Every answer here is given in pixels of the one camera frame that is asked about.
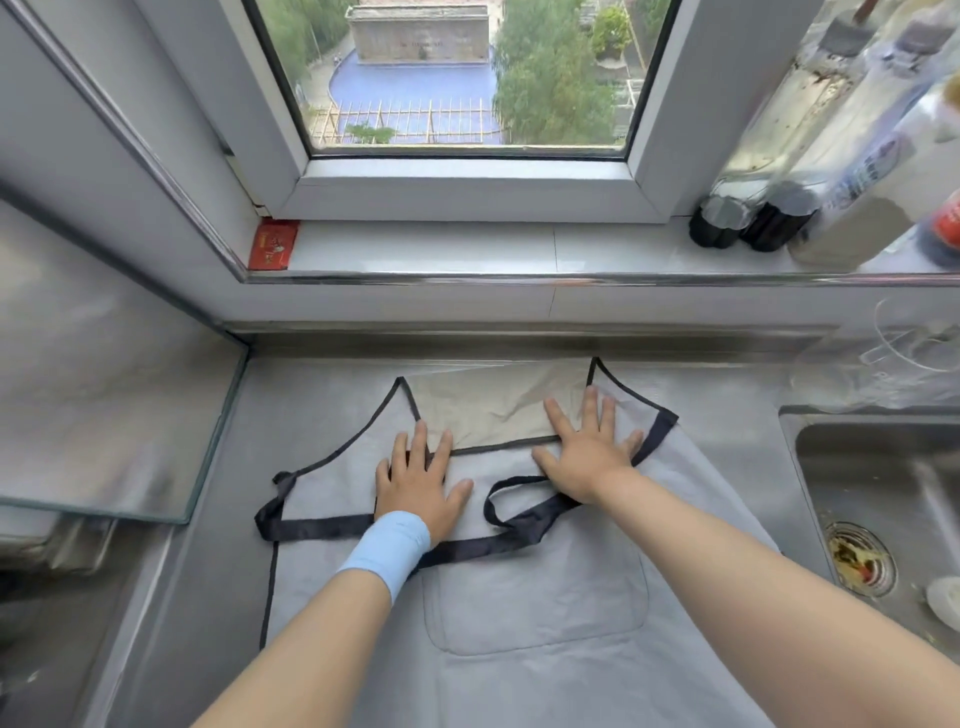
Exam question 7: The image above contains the person's left hand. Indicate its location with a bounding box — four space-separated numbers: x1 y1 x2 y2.
373 420 475 552

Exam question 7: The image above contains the person's right hand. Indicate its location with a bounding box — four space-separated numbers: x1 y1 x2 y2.
531 386 646 505

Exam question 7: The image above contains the grey apron with black trim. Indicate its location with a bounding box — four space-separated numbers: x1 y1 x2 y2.
254 356 783 728

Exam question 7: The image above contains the person's right forearm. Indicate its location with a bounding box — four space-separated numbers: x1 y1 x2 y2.
579 468 960 728

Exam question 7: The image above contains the person's left forearm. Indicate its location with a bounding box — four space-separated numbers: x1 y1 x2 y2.
191 568 393 728

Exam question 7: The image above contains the light blue wristband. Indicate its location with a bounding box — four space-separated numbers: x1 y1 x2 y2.
336 510 433 606

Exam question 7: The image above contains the red card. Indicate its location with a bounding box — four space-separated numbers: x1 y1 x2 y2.
247 219 302 272

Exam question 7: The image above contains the stainless steel sink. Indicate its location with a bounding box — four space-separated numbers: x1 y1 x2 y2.
777 405 960 670

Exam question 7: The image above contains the metal sink drain strainer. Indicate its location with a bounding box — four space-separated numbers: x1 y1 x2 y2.
822 520 899 600

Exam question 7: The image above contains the clear glass panel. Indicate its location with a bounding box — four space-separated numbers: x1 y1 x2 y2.
0 196 251 527

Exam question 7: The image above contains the clear bottle with dark liquid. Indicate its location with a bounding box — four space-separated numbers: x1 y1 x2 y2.
687 0 880 251
740 0 955 255

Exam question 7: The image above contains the clear bottle with blue label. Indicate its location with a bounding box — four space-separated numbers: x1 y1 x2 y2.
787 71 960 273

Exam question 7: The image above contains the white round object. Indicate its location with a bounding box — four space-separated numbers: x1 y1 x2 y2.
925 575 960 633

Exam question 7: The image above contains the dark bottle with red label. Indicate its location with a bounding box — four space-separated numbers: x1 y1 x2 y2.
918 187 960 265

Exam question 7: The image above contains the white window frame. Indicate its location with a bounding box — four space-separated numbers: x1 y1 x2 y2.
131 0 826 225

